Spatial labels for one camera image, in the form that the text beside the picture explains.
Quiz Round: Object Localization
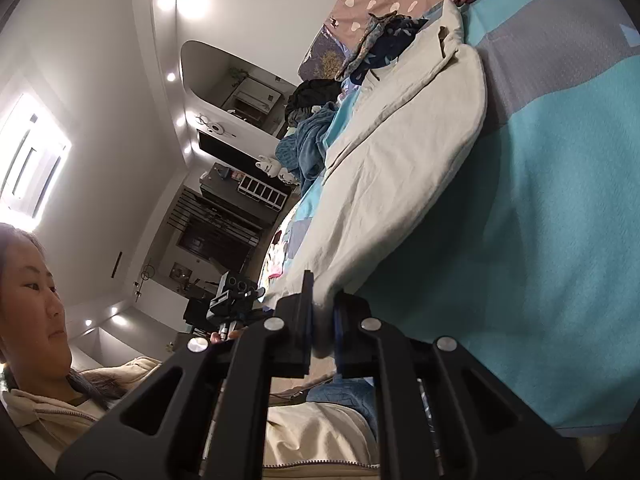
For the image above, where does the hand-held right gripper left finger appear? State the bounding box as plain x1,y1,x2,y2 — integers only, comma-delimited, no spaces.
55,270,316,480

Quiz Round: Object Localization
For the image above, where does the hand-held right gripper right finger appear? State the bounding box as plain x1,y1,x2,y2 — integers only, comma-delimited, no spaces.
334,291,587,480

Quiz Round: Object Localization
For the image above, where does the beige long-sleeve shirt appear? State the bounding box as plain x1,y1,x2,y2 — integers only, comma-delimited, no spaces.
260,0,488,361

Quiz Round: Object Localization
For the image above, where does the black clothes pile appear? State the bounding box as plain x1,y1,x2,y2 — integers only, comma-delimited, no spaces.
285,79,343,123

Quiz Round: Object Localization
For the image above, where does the blue textured cloth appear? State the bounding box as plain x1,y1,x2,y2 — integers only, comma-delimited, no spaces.
306,379,377,433

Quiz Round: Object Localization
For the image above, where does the person's beige hoodie torso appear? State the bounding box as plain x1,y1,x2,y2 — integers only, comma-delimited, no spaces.
0,357,381,480

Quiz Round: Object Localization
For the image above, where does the white compartment shelf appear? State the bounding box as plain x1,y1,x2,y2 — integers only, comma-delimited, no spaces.
237,176,293,211

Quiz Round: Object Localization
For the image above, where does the blue fleece blanket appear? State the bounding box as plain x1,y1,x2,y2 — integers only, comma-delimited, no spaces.
275,101,341,196

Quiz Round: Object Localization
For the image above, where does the kitchen cabinet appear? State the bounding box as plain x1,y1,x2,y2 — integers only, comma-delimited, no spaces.
220,65,281,126

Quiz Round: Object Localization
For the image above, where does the person's head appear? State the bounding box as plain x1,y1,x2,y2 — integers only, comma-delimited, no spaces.
0,222,126,408

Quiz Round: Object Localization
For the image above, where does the blue patterned bed sheet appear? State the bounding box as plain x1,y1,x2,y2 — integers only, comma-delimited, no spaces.
262,0,640,436

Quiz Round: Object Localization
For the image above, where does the ceiling light panel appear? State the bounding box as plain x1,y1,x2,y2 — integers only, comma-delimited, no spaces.
0,92,72,221

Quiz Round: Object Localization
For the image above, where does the navy printed pillow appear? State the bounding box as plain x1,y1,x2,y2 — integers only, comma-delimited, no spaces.
299,25,351,81

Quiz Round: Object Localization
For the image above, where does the navy patterned folded garment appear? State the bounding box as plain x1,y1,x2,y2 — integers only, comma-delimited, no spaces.
350,17,431,86

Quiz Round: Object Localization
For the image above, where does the black wall television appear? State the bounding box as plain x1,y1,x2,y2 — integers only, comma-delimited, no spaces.
197,130,261,171

